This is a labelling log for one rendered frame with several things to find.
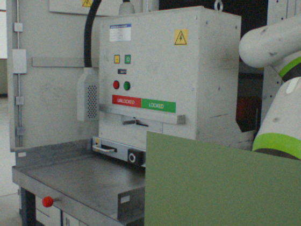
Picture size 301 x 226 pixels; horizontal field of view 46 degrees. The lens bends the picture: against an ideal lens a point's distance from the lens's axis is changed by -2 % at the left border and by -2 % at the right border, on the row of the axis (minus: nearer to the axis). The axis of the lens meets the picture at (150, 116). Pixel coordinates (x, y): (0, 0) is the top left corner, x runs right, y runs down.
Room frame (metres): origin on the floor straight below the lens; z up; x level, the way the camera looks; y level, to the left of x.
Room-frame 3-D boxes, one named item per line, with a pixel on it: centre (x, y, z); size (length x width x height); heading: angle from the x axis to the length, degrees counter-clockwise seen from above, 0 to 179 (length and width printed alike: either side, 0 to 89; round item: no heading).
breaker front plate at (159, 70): (1.25, 0.04, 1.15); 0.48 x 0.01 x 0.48; 45
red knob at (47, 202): (0.99, 0.29, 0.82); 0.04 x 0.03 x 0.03; 136
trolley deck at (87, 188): (1.25, 0.04, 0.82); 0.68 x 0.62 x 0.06; 136
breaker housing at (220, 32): (1.43, -0.14, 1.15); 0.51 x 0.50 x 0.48; 135
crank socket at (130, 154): (1.23, 0.05, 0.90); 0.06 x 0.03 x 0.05; 45
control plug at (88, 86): (1.35, 0.24, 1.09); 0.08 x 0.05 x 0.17; 135
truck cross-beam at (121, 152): (1.26, 0.03, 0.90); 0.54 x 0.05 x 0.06; 45
